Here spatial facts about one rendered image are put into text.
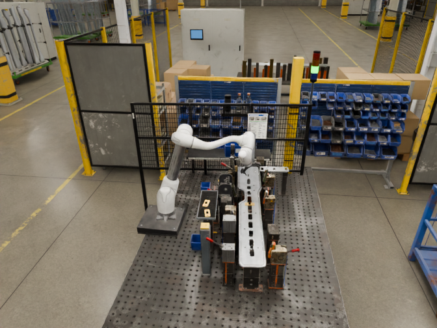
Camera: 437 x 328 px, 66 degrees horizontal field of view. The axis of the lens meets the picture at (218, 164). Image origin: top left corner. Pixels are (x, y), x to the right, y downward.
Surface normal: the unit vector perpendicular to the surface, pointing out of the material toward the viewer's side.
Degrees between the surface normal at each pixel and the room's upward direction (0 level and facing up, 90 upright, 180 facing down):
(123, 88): 91
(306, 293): 0
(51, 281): 0
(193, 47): 90
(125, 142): 92
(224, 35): 90
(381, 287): 0
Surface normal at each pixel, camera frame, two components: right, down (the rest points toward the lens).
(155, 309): -0.01, -0.88
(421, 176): -0.12, 0.50
